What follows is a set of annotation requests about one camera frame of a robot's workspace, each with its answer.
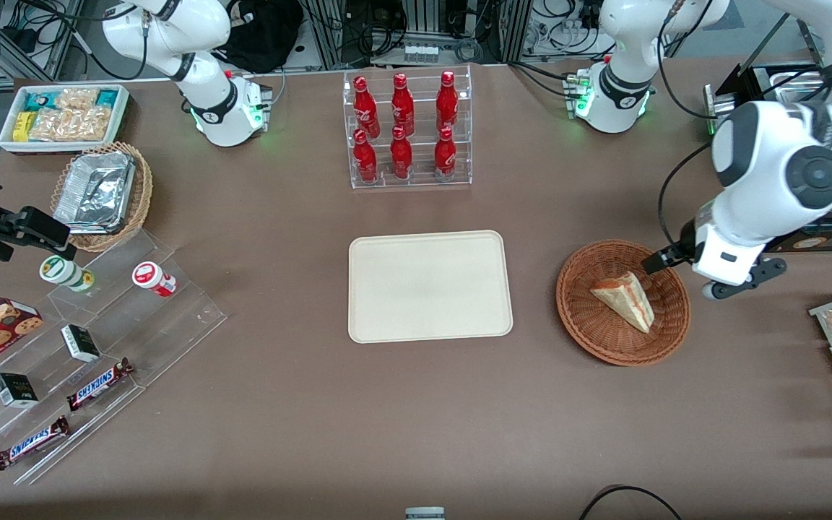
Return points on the small clear cracker bag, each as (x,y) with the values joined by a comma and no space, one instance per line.
(76,98)

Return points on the red lid white bottle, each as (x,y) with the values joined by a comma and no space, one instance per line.
(152,278)

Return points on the beige rectangular tray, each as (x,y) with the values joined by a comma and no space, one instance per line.
(430,287)

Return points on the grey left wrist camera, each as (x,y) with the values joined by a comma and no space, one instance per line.
(744,284)

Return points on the aluminium foil container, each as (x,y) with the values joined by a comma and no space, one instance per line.
(94,191)

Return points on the light wicker basket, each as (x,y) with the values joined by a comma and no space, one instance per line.
(143,195)

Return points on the grey box with green light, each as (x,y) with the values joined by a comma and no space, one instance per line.
(711,108)

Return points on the yellow snack pack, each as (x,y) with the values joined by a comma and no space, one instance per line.
(22,126)

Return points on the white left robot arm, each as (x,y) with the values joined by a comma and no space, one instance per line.
(763,166)

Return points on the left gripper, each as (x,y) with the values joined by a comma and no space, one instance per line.
(685,245)

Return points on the grey device at table edge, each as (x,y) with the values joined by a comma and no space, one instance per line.
(425,514)

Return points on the clear acrylic stepped stand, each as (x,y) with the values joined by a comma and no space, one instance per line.
(141,332)

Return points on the black hot food display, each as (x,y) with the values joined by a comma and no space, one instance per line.
(744,79)

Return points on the green lid white bottle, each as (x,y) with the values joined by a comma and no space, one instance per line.
(62,272)

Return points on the brown wicker basket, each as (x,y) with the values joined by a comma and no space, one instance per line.
(604,339)

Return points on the steel food pan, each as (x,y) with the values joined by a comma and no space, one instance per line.
(791,83)

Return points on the small black box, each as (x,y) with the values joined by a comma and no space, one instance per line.
(15,390)
(80,343)

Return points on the teal snack pack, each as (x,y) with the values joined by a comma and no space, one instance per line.
(37,101)
(108,97)

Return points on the triangular sandwich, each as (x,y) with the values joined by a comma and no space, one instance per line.
(625,300)

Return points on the clear acrylic bottle rack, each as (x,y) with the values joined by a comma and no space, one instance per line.
(416,184)

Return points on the large clear cracker bag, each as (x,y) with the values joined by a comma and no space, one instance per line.
(69,124)

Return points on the red cola bottle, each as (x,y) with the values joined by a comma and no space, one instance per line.
(401,155)
(447,101)
(366,108)
(445,155)
(402,105)
(365,159)

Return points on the snickers bar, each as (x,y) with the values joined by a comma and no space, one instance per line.
(29,443)
(98,385)

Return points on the white snack bin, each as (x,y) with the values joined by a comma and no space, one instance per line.
(11,144)

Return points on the black bag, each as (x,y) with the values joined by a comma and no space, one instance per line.
(261,32)

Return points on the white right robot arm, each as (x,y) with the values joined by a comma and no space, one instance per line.
(206,108)

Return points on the white power strip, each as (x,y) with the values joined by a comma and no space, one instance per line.
(421,54)

